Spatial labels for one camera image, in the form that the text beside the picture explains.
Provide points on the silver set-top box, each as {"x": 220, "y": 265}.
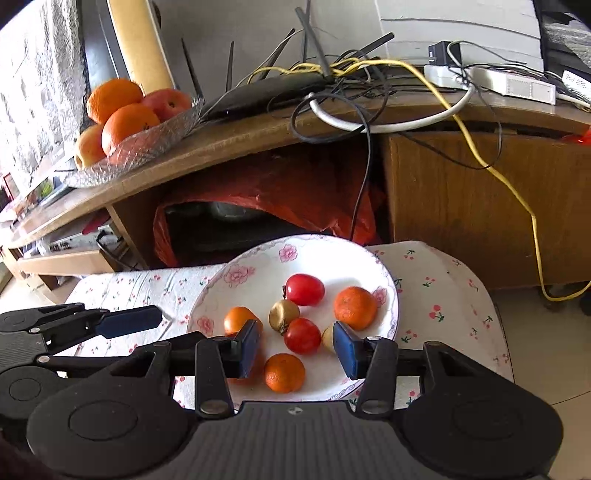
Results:
{"x": 60, "y": 242}

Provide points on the red plastic bag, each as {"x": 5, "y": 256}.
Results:
{"x": 300, "y": 184}

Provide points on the white flowered bowl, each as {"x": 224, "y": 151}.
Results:
{"x": 258, "y": 286}

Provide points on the black metal rack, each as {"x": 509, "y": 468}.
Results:
{"x": 542, "y": 27}

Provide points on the white power strip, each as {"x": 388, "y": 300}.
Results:
{"x": 508, "y": 85}

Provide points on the glass fruit plate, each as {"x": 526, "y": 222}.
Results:
{"x": 138, "y": 147}

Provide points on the red apple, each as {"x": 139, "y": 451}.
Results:
{"x": 168, "y": 104}

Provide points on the black power adapter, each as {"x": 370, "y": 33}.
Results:
{"x": 441, "y": 53}

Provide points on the white modem box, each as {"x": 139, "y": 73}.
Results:
{"x": 577, "y": 83}

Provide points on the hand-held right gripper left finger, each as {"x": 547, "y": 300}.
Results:
{"x": 249, "y": 347}

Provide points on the cherry print tablecloth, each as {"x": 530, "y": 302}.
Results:
{"x": 443, "y": 295}

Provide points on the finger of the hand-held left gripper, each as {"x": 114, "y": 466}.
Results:
{"x": 83, "y": 359}
{"x": 129, "y": 321}

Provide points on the black router with antennas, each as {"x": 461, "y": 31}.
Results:
{"x": 277, "y": 90}

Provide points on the red tomato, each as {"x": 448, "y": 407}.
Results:
{"x": 304, "y": 289}
{"x": 302, "y": 335}

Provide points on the mandarin orange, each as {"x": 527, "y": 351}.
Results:
{"x": 284, "y": 373}
{"x": 354, "y": 308}
{"x": 238, "y": 318}

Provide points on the white lace cloth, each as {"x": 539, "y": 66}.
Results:
{"x": 41, "y": 92}

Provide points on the yellow apple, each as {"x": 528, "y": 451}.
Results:
{"x": 90, "y": 145}

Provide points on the yellow paper roll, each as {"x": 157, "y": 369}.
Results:
{"x": 143, "y": 41}

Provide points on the large orange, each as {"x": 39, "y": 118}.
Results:
{"x": 113, "y": 97}
{"x": 129, "y": 127}

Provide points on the white board panel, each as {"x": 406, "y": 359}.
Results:
{"x": 461, "y": 41}

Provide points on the wooden television cabinet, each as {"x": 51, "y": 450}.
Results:
{"x": 461, "y": 194}

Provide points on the black television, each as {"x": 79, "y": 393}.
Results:
{"x": 99, "y": 50}

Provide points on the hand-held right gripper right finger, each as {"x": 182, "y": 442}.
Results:
{"x": 346, "y": 350}

